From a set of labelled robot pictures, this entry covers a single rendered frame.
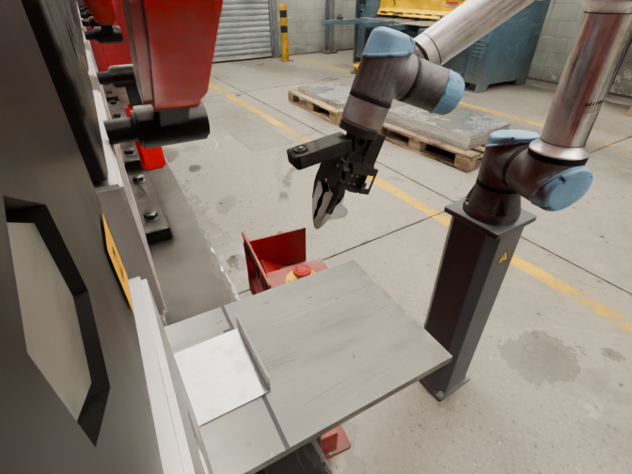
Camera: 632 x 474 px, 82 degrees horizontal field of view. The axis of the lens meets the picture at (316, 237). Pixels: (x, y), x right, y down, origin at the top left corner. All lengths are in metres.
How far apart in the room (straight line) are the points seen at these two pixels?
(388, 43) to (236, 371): 0.51
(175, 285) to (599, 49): 0.86
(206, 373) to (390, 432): 1.16
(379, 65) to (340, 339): 0.43
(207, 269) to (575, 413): 1.47
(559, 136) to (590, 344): 1.31
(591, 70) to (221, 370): 0.80
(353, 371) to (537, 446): 1.30
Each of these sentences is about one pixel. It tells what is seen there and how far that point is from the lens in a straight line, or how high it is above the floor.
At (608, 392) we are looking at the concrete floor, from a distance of 1.92.
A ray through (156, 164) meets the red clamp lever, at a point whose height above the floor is 1.16.
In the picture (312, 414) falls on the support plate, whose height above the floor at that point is 1.00.
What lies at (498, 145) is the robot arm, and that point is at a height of 0.98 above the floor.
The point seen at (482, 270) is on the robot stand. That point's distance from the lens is 1.15.
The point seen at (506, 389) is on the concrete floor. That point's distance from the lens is 1.71.
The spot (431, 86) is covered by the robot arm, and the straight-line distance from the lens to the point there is 0.68.
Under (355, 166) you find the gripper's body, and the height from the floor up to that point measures 1.04.
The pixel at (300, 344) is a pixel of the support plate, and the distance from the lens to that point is 0.39.
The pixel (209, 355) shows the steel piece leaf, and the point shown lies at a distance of 0.39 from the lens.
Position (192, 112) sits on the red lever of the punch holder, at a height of 1.26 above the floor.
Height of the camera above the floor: 1.31
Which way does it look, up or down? 35 degrees down
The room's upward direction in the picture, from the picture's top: straight up
